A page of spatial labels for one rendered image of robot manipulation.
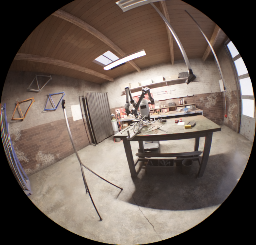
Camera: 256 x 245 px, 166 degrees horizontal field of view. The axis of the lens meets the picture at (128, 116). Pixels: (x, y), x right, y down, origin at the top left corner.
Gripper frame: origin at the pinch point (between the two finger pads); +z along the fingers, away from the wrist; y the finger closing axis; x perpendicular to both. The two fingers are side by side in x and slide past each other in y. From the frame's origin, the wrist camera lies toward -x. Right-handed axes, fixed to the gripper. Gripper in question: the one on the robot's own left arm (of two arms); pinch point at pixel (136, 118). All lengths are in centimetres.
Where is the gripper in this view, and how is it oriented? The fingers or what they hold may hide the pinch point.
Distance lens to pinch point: 186.6
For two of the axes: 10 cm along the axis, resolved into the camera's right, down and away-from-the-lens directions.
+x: 9.2, -2.2, 3.4
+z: 1.8, 9.8, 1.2
